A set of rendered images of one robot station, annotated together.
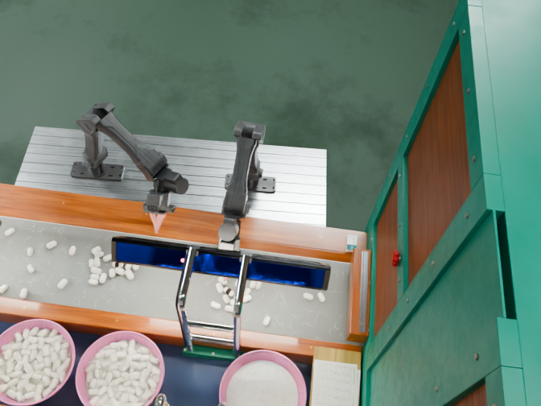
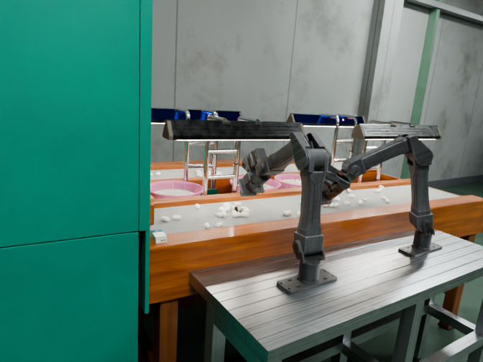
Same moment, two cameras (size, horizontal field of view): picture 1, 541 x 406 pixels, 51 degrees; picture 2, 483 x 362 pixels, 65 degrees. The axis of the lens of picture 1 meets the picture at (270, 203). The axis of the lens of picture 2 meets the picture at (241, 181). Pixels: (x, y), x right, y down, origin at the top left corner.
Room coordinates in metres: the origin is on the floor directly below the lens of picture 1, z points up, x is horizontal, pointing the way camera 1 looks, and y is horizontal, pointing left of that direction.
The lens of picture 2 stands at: (2.02, -0.67, 1.24)
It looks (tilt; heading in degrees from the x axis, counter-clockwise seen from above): 14 degrees down; 148
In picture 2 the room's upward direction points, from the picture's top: 4 degrees clockwise
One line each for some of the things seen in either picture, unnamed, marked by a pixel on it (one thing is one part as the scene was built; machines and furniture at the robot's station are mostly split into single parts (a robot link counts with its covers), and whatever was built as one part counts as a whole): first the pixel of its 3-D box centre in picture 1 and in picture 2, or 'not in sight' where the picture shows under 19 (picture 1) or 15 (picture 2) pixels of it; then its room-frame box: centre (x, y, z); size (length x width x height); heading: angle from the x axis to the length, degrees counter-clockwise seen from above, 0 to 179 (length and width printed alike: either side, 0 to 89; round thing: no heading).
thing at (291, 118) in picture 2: not in sight; (328, 120); (0.17, 1.11, 1.08); 0.62 x 0.08 x 0.07; 88
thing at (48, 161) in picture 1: (165, 236); (320, 243); (0.97, 0.38, 0.65); 1.20 x 0.90 x 0.04; 92
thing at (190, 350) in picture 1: (216, 308); (229, 168); (0.62, 0.13, 0.90); 0.20 x 0.19 x 0.45; 88
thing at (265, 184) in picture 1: (250, 178); (308, 271); (1.23, 0.09, 0.71); 0.20 x 0.07 x 0.08; 92
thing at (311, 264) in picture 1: (220, 258); (239, 129); (0.70, 0.12, 1.08); 0.62 x 0.08 x 0.07; 88
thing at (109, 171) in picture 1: (96, 166); (422, 240); (1.21, 0.69, 0.71); 0.20 x 0.07 x 0.08; 92
